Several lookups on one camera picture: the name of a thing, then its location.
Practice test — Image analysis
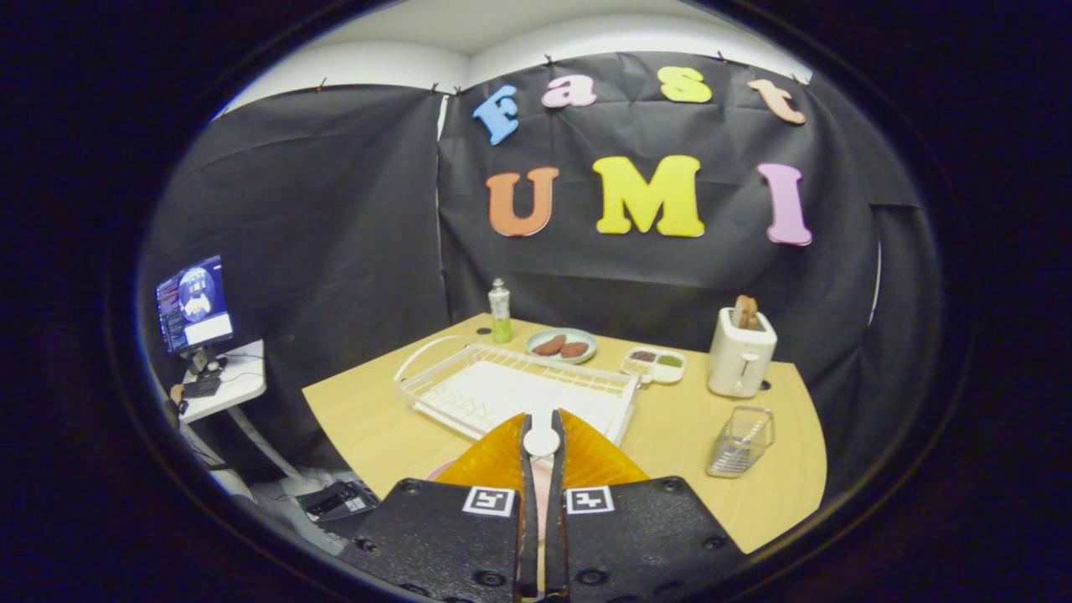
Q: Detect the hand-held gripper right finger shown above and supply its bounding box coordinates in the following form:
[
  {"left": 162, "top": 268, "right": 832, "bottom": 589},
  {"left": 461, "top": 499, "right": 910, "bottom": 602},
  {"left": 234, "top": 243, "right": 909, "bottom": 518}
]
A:
[{"left": 544, "top": 409, "right": 746, "bottom": 602}]

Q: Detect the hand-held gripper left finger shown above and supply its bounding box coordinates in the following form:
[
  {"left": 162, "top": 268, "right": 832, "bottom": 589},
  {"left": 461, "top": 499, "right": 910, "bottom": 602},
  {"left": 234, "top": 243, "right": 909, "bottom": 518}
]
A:
[{"left": 339, "top": 412, "right": 541, "bottom": 602}]

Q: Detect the pink plate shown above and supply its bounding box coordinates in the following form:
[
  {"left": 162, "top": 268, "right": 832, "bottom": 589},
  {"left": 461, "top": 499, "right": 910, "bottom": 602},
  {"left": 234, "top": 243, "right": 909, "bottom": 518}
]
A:
[{"left": 425, "top": 456, "right": 555, "bottom": 545}]

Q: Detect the white wire dish rack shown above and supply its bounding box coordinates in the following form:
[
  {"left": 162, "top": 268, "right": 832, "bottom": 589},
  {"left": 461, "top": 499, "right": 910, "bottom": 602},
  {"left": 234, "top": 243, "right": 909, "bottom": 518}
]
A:
[{"left": 394, "top": 335, "right": 642, "bottom": 449}]

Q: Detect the metal wire basket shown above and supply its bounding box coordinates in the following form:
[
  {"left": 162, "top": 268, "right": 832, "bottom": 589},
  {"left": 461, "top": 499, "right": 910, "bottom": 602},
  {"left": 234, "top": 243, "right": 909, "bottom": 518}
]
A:
[{"left": 706, "top": 406, "right": 776, "bottom": 479}]

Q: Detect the white sectioned dish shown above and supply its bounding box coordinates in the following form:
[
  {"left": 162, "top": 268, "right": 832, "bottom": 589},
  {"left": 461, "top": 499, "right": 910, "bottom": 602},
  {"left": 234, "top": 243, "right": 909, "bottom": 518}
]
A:
[{"left": 620, "top": 346, "right": 688, "bottom": 386}]

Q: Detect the pale green plate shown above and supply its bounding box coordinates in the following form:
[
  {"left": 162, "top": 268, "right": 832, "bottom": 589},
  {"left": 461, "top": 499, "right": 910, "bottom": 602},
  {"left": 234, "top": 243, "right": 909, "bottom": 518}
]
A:
[{"left": 525, "top": 327, "right": 599, "bottom": 365}]

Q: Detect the white drip tray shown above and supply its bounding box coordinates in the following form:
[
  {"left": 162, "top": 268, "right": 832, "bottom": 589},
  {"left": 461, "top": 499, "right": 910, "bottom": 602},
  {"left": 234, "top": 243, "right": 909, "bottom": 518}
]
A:
[{"left": 416, "top": 360, "right": 625, "bottom": 441}]

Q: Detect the black device on floor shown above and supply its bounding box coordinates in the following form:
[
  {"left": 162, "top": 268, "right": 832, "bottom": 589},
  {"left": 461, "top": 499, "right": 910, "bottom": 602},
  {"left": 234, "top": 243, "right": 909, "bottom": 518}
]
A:
[{"left": 297, "top": 479, "right": 382, "bottom": 524}]

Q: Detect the clear bottle with green liquid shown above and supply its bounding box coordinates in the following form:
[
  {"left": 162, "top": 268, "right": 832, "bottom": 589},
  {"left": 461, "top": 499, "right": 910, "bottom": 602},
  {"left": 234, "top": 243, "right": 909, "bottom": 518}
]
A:
[{"left": 488, "top": 278, "right": 513, "bottom": 345}]

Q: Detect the white toaster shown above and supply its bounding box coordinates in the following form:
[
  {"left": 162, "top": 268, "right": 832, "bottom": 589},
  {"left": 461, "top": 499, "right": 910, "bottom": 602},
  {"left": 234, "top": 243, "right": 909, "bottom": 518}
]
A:
[{"left": 708, "top": 307, "right": 778, "bottom": 399}]

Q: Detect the white side desk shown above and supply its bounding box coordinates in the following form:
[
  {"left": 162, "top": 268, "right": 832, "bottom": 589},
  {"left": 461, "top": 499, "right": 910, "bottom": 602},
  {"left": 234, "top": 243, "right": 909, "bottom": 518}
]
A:
[{"left": 172, "top": 339, "right": 304, "bottom": 480}]

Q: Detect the black backdrop cloth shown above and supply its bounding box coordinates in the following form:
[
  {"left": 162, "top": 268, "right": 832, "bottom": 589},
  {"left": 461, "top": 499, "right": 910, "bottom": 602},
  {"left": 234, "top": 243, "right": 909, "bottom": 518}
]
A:
[{"left": 138, "top": 52, "right": 943, "bottom": 503}]

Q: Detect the computer monitor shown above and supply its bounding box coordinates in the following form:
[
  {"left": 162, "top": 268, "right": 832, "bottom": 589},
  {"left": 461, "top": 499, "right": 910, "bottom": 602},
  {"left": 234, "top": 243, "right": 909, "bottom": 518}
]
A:
[{"left": 156, "top": 255, "right": 235, "bottom": 354}]

